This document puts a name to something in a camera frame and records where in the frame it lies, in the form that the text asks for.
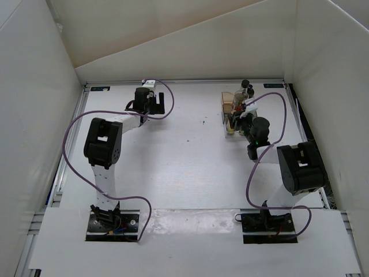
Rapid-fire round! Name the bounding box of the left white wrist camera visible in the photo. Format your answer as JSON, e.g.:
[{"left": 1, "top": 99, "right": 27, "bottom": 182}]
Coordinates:
[{"left": 142, "top": 79, "right": 156, "bottom": 91}]

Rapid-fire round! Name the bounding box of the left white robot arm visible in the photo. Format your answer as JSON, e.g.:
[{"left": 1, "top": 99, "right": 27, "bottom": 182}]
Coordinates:
[{"left": 84, "top": 80, "right": 165, "bottom": 231}]

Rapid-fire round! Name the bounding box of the tall clear chili bottle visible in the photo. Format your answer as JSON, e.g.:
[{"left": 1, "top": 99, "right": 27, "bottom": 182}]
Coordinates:
[{"left": 232, "top": 79, "right": 250, "bottom": 111}]

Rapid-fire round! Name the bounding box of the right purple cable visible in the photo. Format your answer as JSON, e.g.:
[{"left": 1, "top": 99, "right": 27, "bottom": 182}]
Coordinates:
[{"left": 245, "top": 92, "right": 312, "bottom": 238}]

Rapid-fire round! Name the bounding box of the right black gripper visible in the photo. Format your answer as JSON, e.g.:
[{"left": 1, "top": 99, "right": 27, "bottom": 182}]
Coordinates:
[{"left": 227, "top": 111, "right": 255, "bottom": 144}]

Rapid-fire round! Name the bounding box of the tiered clear condiment rack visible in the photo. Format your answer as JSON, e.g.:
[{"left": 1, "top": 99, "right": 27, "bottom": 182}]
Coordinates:
[{"left": 221, "top": 92, "right": 258, "bottom": 138}]

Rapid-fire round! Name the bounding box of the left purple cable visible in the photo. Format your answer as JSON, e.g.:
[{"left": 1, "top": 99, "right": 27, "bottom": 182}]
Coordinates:
[{"left": 61, "top": 78, "right": 175, "bottom": 242}]

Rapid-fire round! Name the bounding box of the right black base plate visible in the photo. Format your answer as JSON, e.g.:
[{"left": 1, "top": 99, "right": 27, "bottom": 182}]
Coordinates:
[{"left": 234, "top": 209, "right": 298, "bottom": 245}]

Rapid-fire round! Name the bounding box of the purple cable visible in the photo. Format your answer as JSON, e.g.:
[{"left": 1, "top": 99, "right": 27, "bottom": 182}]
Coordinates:
[
  {"left": 61, "top": 78, "right": 175, "bottom": 242},
  {"left": 245, "top": 92, "right": 312, "bottom": 238}
]

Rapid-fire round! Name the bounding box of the white powder jar black cap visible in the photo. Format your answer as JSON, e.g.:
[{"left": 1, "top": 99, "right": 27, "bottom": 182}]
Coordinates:
[{"left": 247, "top": 84, "right": 255, "bottom": 99}]

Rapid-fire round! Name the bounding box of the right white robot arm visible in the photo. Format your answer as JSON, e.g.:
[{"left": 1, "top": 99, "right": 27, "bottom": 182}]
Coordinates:
[{"left": 227, "top": 111, "right": 328, "bottom": 231}]

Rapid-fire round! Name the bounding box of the small yellow-label bottle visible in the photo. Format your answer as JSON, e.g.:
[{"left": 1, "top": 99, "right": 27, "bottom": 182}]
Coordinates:
[{"left": 225, "top": 120, "right": 236, "bottom": 136}]

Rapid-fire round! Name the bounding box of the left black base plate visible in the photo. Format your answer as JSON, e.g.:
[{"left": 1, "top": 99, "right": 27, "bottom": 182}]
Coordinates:
[{"left": 85, "top": 210, "right": 140, "bottom": 242}]

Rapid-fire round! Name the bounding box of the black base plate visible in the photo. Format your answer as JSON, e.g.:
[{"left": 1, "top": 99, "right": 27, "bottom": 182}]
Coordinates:
[
  {"left": 85, "top": 210, "right": 140, "bottom": 242},
  {"left": 234, "top": 209, "right": 298, "bottom": 245}
]

